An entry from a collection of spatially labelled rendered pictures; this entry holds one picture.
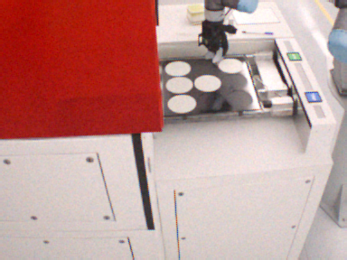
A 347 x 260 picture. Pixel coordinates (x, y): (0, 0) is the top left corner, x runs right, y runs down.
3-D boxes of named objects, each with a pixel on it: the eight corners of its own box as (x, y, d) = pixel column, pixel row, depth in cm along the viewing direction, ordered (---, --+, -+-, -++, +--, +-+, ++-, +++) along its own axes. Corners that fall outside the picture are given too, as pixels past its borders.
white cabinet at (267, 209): (168, 284, 189) (154, 181, 138) (162, 146, 264) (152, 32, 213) (295, 271, 190) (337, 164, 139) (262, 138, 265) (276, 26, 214)
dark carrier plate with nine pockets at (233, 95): (164, 116, 151) (164, 116, 150) (161, 61, 177) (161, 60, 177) (259, 110, 151) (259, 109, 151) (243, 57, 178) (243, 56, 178)
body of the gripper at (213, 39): (197, 47, 156) (197, 19, 149) (212, 38, 161) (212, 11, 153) (213, 55, 152) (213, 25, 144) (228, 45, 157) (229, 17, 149)
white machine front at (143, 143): (147, 229, 122) (132, 136, 97) (146, 71, 185) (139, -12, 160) (158, 229, 122) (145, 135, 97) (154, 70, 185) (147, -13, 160)
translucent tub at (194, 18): (192, 25, 186) (191, 12, 182) (185, 18, 192) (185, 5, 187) (207, 23, 188) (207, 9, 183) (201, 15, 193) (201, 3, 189)
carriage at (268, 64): (271, 116, 155) (272, 111, 153) (253, 61, 183) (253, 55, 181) (292, 115, 155) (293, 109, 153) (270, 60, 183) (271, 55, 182)
